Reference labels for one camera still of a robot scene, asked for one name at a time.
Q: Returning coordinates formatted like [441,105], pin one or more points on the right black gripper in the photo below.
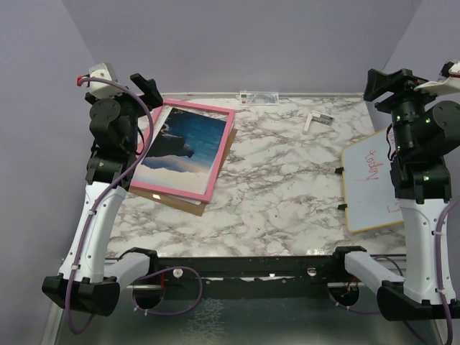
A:
[152,96]

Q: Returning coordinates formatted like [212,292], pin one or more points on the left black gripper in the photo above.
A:
[401,83]

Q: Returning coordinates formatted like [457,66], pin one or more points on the blue landscape photo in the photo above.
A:
[183,152]

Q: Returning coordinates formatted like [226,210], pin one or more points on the pink picture frame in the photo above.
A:
[213,111]

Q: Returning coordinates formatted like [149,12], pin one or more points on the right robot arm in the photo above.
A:
[425,131]

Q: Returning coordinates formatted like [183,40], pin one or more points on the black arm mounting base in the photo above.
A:
[186,278]

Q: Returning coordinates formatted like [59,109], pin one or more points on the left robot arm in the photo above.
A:
[84,282]

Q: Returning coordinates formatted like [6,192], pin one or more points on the white marker eraser piece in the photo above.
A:
[315,116]

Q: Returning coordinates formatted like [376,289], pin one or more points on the small label card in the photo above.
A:
[248,98]

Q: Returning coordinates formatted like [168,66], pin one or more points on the yellow rimmed whiteboard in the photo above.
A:
[368,191]

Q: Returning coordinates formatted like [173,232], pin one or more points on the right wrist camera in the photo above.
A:
[447,83]

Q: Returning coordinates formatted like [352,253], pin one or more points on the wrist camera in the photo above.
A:
[447,83]
[100,90]

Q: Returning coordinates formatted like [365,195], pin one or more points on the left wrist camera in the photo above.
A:
[100,90]

